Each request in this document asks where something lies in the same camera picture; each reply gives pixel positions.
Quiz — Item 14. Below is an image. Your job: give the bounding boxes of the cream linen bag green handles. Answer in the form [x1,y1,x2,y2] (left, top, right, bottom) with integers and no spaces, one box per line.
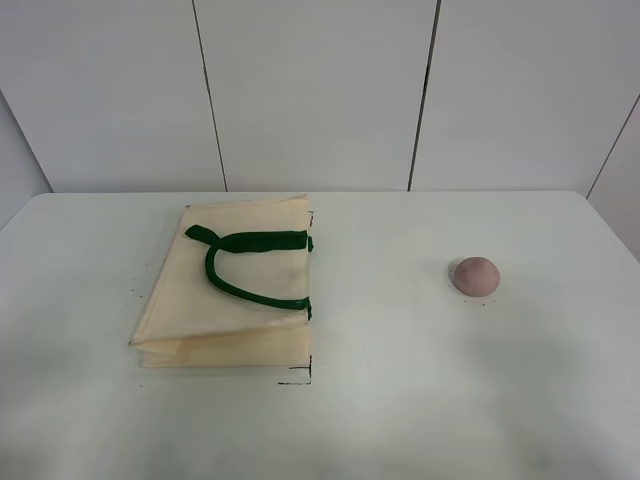
[130,195,313,368]

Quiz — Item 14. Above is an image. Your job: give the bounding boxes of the reddish peach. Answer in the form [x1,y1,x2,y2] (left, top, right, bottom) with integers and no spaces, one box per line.
[447,256,501,298]

